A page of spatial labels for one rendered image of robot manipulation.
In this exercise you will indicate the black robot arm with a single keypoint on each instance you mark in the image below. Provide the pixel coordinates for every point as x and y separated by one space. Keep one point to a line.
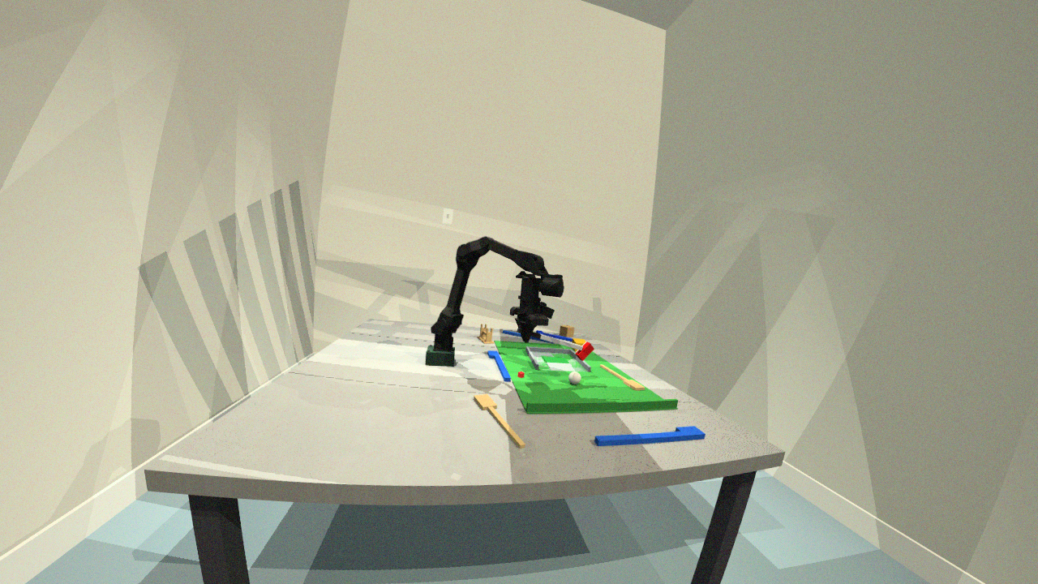
450 318

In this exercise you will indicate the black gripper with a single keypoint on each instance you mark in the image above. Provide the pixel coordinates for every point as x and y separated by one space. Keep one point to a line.
527 315

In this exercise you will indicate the green flat mat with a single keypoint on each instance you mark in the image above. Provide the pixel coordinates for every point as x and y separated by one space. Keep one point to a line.
542 385

